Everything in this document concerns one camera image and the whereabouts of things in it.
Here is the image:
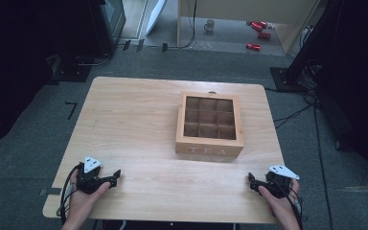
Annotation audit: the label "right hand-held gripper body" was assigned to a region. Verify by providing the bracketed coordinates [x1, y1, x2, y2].
[260, 164, 301, 199]

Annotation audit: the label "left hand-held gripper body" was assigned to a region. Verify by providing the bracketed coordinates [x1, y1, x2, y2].
[76, 156, 110, 196]

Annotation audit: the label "person's right hand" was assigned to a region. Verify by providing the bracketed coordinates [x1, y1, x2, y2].
[257, 177, 302, 223]

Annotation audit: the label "person's left hand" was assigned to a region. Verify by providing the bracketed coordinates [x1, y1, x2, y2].
[64, 173, 112, 224]

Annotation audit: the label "wooden tea box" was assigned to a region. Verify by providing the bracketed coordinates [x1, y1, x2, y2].
[174, 90, 245, 161]

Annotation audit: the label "black metal stand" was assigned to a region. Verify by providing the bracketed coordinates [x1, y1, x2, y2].
[269, 0, 346, 94]

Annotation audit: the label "dark curtain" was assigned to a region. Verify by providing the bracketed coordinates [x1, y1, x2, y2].
[0, 0, 109, 153]
[312, 0, 368, 193]

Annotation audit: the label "black monitor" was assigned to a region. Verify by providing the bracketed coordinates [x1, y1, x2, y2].
[89, 0, 127, 56]

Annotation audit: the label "grey mug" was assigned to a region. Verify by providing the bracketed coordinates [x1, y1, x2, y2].
[203, 18, 216, 33]

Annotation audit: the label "light wooden shelf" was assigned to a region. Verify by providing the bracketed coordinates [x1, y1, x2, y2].
[176, 0, 321, 56]

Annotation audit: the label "white board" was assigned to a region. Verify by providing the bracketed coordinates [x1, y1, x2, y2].
[145, 0, 168, 36]

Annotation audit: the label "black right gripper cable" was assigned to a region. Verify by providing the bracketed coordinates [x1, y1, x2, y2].
[272, 178, 305, 230]

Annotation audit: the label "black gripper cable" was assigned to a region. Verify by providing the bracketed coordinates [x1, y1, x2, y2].
[272, 178, 305, 230]
[56, 163, 83, 225]

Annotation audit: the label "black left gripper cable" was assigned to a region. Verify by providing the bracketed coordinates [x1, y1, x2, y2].
[56, 163, 83, 225]

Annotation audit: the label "black floor cables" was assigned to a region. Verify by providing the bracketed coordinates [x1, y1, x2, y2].
[264, 57, 334, 230]

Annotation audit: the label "black stand base plate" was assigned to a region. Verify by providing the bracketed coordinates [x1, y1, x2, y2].
[47, 58, 93, 86]

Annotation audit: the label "black hanging cable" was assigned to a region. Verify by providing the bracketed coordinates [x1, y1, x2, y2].
[167, 0, 197, 51]

